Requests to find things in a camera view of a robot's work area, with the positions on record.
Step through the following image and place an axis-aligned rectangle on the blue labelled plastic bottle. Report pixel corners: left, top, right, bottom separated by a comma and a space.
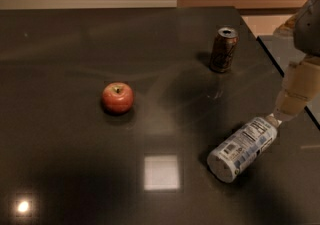
207, 114, 281, 183

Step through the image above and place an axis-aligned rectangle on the brown soda can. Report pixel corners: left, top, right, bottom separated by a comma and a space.
209, 27, 239, 73

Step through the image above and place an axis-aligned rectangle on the red apple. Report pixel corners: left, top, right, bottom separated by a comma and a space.
102, 82, 134, 114

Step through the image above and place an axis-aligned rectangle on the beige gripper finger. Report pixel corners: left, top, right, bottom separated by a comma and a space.
273, 55, 320, 122

